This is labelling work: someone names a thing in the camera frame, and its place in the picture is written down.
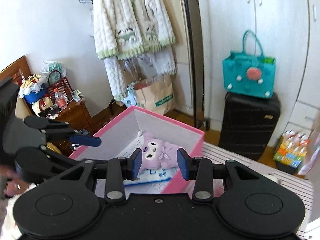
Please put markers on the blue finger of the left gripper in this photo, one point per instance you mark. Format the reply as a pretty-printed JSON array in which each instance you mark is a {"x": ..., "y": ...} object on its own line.
[{"x": 85, "y": 140}]

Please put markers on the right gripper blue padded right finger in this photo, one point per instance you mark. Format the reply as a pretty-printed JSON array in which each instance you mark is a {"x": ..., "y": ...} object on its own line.
[{"x": 200, "y": 170}]

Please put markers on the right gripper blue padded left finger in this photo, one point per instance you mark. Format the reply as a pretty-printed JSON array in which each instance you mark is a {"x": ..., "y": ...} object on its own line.
[{"x": 118, "y": 170}]

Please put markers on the purple plush toy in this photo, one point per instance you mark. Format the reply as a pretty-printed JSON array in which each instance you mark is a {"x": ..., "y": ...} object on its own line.
[{"x": 157, "y": 154}]

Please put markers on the blue white wipes pack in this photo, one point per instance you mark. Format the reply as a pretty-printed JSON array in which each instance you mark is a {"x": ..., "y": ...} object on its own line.
[{"x": 135, "y": 143}]

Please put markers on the blue tissue pack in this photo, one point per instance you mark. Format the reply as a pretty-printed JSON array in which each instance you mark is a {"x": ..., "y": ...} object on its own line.
[{"x": 152, "y": 176}]

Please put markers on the person's left hand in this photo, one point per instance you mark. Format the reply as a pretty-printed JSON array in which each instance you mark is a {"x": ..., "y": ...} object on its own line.
[{"x": 15, "y": 185}]

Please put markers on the pink storage box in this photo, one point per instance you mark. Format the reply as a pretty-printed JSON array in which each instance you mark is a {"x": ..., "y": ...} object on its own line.
[{"x": 118, "y": 133}]

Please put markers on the plastic water bottle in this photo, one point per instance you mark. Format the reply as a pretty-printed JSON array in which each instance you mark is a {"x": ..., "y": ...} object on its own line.
[{"x": 60, "y": 100}]

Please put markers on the blue flower bouquet box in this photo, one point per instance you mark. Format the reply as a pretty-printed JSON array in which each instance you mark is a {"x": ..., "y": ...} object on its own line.
[{"x": 33, "y": 88}]

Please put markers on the red patterned handbag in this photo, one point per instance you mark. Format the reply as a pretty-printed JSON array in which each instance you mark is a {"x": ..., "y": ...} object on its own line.
[{"x": 62, "y": 84}]

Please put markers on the black suitcase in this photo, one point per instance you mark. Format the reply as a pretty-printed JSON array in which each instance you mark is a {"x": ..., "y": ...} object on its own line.
[{"x": 248, "y": 124}]

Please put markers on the wooden headboard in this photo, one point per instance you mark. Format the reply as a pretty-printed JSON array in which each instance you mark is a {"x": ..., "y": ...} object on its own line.
[{"x": 17, "y": 71}]

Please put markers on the brown paper bag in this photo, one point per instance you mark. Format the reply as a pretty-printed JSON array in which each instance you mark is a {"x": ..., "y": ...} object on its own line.
[{"x": 155, "y": 94}]

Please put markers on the colourful drink bottle pack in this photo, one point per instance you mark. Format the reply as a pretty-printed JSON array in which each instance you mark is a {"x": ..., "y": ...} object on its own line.
[{"x": 291, "y": 151}]

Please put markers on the striped table cloth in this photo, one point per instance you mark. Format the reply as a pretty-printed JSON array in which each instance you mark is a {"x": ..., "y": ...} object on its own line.
[{"x": 260, "y": 201}]

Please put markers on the teal felt tote bag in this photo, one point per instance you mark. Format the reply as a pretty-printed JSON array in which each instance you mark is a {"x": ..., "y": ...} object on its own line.
[{"x": 248, "y": 74}]

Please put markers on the white green fleece cardigan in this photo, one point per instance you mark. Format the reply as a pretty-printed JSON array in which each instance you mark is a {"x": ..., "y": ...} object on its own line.
[{"x": 131, "y": 31}]

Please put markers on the white plastic bag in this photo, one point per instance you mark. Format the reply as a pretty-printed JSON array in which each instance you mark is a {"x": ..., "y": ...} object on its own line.
[{"x": 313, "y": 150}]

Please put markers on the grey three-door wardrobe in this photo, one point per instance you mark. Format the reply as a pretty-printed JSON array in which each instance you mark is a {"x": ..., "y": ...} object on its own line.
[{"x": 275, "y": 28}]

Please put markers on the black clothes rack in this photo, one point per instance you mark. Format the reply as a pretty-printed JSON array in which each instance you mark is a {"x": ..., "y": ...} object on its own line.
[{"x": 188, "y": 55}]

